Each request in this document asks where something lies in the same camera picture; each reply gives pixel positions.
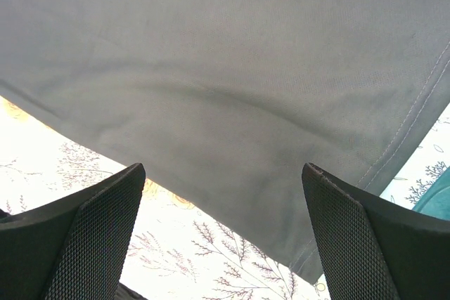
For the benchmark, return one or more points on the floral patterned table mat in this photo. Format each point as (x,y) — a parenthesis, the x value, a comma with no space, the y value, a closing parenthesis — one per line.
(176,251)

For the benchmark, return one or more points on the dark grey t shirt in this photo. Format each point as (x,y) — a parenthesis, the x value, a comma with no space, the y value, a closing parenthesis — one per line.
(225,101)

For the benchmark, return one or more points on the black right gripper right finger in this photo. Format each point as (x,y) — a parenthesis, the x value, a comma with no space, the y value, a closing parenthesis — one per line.
(371,248)

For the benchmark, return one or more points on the teal transparent plastic bin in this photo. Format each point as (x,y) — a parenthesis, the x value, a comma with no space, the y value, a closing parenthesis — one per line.
(435,201)

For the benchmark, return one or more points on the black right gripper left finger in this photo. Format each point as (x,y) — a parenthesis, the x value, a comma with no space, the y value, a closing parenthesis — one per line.
(74,247)

